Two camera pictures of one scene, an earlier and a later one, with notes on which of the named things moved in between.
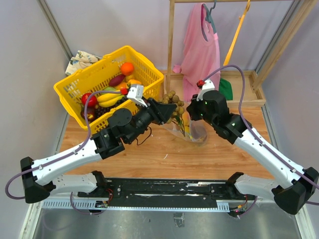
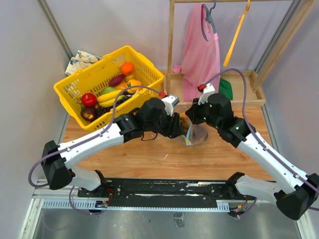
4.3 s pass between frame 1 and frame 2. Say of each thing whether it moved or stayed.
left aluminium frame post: stayed
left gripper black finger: moved
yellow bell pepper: stayed
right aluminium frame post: stayed
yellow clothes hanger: stayed
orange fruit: stayed
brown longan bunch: moved
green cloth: stayed
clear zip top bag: moved
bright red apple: stayed
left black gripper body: moved
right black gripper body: stayed
